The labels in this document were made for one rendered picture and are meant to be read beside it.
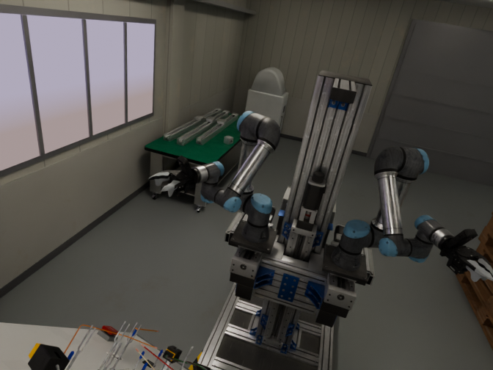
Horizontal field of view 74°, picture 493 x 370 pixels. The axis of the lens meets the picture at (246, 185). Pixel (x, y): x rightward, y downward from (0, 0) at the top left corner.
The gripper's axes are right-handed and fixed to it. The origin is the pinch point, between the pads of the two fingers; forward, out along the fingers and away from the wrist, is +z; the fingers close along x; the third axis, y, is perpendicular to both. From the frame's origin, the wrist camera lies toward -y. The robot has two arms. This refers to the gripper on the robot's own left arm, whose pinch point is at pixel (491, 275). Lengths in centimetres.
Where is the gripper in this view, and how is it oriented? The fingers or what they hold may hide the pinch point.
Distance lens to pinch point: 137.7
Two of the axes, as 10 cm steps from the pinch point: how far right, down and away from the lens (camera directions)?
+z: 1.7, 4.7, -8.7
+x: -9.8, 0.7, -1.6
